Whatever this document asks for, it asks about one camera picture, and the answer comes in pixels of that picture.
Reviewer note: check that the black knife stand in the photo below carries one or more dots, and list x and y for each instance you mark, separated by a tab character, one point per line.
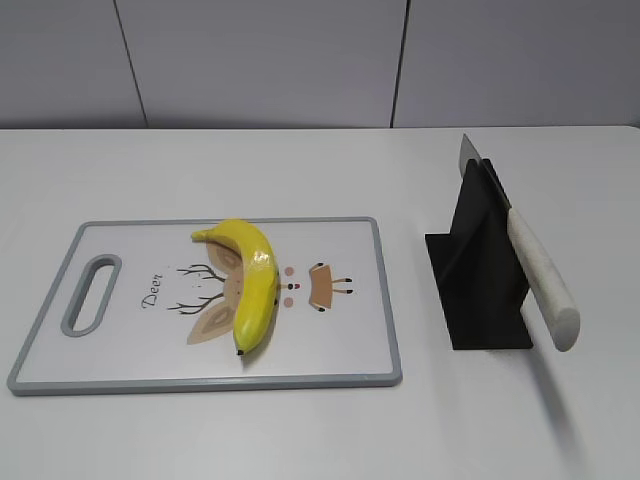
480	280

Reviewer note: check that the white grey-rimmed cutting board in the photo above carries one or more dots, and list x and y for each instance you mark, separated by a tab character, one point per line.
138	307

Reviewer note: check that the white-handled kitchen knife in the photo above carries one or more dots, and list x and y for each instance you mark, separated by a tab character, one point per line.
556	303

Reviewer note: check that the yellow plastic banana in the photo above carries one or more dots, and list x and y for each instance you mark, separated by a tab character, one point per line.
255	309

